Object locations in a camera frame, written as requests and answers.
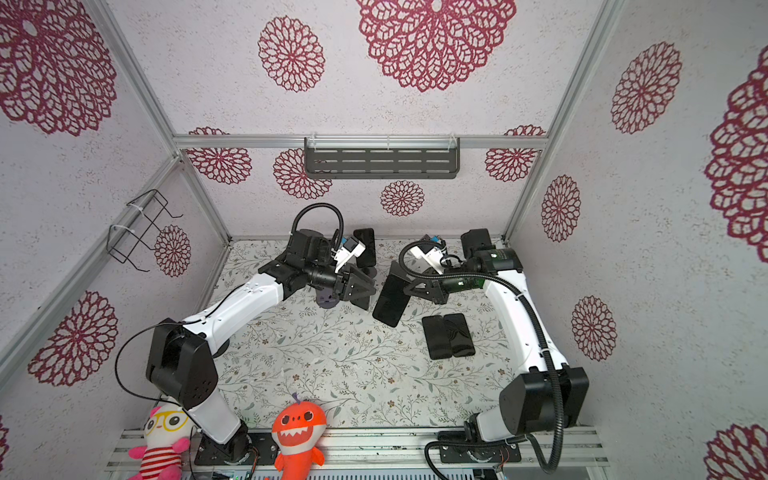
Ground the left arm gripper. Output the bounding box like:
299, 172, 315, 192
306, 262, 378, 302

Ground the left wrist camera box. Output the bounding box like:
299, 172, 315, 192
333, 237, 366, 273

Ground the pink white plush toy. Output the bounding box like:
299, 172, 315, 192
129, 403, 194, 480

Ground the black wire wall rack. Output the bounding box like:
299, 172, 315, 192
104, 188, 183, 273

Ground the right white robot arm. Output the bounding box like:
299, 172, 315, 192
397, 229, 589, 442

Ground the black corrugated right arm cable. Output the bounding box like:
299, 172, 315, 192
398, 239, 568, 480

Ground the grey wall shelf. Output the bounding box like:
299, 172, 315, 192
303, 137, 461, 180

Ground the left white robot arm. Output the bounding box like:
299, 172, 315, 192
146, 228, 376, 462

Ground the red shark plush toy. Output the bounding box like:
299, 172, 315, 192
271, 394, 327, 480

